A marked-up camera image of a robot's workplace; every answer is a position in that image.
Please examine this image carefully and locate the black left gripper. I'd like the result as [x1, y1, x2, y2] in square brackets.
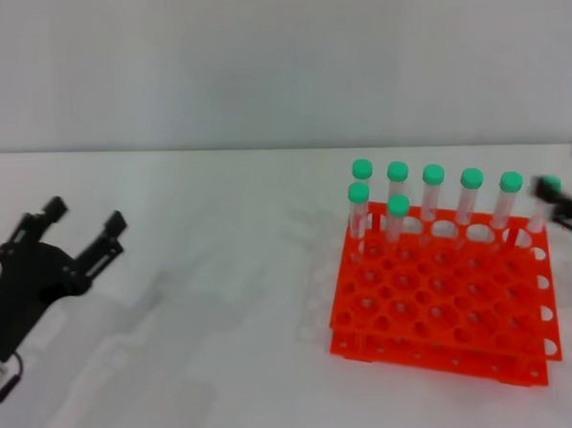
[0, 191, 133, 362]

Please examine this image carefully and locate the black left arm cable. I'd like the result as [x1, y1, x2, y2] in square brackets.
[8, 351, 25, 383]

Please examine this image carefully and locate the green capped clear test tube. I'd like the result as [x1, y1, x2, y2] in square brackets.
[386, 161, 413, 229]
[345, 181, 374, 264]
[450, 167, 489, 249]
[416, 164, 449, 246]
[486, 170, 528, 252]
[352, 158, 378, 221]
[383, 193, 414, 258]
[523, 173, 566, 255]

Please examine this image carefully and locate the orange test tube rack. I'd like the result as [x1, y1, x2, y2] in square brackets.
[322, 191, 564, 398]

